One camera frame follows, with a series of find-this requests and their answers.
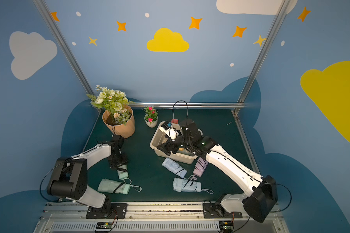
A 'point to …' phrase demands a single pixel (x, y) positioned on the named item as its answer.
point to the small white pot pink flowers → (151, 121)
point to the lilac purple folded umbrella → (201, 165)
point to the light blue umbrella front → (182, 185)
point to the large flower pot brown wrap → (120, 120)
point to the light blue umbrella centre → (174, 167)
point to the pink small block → (174, 121)
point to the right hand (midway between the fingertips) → (164, 139)
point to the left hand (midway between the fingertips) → (123, 162)
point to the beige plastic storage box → (159, 137)
